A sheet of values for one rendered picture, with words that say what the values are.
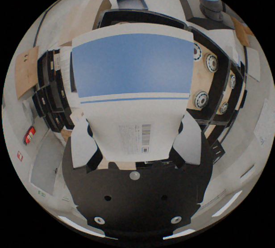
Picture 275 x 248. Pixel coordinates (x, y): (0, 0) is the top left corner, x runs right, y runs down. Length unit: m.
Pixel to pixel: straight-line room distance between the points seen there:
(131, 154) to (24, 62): 2.65
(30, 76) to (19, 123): 1.07
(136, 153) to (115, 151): 0.03
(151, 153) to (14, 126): 2.60
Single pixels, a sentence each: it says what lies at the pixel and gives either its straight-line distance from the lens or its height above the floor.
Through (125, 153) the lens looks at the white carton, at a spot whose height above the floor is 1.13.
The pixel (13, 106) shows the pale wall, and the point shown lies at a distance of 2.59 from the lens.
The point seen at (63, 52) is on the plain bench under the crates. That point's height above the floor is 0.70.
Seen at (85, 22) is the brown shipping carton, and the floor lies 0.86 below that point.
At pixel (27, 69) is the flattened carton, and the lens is 2.58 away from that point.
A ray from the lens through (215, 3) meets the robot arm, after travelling 0.50.
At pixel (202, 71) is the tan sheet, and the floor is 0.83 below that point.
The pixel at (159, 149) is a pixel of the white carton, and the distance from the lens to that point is 0.15.
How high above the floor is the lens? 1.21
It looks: 58 degrees down
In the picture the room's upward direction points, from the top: 175 degrees clockwise
